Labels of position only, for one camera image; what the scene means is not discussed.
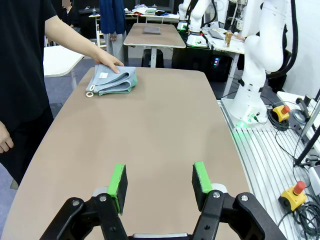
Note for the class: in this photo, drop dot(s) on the black slanted stand pole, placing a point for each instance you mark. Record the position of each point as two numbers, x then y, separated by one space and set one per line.
308 147

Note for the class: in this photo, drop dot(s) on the person in blue top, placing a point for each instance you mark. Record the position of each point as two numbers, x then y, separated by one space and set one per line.
112 17

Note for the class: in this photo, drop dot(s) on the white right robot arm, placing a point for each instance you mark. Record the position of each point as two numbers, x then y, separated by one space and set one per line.
252 82

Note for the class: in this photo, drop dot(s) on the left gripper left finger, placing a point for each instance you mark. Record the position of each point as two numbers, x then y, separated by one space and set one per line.
107 207

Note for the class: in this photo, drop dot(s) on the green terry towel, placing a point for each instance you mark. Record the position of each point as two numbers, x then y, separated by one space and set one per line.
112 92

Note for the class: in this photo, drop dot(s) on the dark grey folded towel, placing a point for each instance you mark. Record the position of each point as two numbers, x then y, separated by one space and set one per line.
151 30

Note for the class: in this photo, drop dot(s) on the grey-blue terry towel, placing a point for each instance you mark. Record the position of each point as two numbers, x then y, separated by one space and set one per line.
110 77

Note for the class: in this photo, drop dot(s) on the black computer with lights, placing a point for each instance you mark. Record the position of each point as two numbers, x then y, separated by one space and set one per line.
217 65

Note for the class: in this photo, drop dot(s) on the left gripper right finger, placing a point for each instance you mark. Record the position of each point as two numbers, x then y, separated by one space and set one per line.
215 202

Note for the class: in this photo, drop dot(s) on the person in black t-shirt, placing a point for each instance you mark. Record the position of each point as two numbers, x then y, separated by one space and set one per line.
20 62

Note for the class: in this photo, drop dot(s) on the brown background table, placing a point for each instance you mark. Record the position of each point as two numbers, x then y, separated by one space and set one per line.
155 40

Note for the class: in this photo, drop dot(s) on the white cluttered desk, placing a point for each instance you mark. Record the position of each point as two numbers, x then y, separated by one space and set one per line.
220 45

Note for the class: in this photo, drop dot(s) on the white table with rounded corners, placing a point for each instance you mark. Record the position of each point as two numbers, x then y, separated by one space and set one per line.
60 60

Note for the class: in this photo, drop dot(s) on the person's right hand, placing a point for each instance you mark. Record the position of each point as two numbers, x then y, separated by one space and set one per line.
5 140

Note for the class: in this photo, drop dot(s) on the person's left forearm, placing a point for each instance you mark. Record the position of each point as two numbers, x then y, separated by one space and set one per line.
86 47

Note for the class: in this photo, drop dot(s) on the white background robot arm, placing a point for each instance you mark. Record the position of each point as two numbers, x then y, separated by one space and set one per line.
183 10
197 37

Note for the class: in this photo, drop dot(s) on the aluminium slotted base plate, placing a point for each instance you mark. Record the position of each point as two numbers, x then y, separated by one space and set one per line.
262 155

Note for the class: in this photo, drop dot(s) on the yellow emergency stop button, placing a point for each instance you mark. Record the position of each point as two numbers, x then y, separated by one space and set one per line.
291 197
278 112

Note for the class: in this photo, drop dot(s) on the seated person in black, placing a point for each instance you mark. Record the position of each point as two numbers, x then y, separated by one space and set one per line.
71 16

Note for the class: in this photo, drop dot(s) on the person's left hand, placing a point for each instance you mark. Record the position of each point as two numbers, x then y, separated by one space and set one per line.
107 60

